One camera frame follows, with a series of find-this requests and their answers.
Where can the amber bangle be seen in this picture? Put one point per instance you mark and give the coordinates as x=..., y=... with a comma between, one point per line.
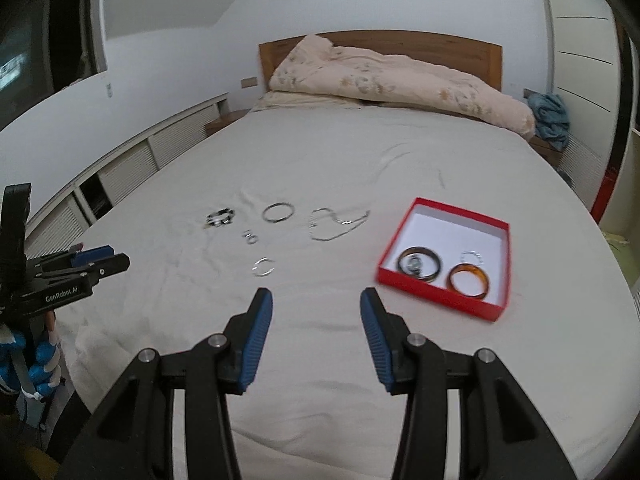
x=467, y=295

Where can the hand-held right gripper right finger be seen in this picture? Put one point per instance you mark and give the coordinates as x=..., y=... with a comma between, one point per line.
x=375, y=335

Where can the dark window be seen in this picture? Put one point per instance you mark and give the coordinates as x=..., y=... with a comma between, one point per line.
x=30, y=60

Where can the low white wall cabinet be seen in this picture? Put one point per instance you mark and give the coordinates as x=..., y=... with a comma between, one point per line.
x=130, y=160

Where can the white wardrobe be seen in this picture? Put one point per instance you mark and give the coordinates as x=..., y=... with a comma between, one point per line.
x=580, y=35

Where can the pink floral duvet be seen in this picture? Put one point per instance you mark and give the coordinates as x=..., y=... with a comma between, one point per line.
x=400, y=80

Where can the silver bangle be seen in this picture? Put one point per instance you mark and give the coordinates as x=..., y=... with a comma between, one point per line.
x=264, y=215

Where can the person's left hand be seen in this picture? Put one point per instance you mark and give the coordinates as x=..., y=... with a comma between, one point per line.
x=37, y=375

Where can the cream pillow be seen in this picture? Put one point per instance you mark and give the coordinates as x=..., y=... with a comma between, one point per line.
x=280, y=101

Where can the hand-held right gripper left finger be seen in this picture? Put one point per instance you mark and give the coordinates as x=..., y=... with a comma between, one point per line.
x=257, y=335

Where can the white louvered panel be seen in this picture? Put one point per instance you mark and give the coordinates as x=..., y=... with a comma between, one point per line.
x=580, y=165

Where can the blue cloth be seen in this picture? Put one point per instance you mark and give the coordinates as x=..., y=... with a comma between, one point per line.
x=550, y=117

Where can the wooden headboard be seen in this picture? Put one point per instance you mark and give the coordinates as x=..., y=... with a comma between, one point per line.
x=400, y=45

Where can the dark bangle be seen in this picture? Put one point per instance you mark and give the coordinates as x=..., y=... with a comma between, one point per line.
x=438, y=267

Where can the red jewelry box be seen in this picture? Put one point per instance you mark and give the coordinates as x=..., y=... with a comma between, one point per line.
x=440, y=295

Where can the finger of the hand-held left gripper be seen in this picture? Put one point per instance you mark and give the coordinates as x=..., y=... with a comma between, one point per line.
x=95, y=255
x=112, y=263

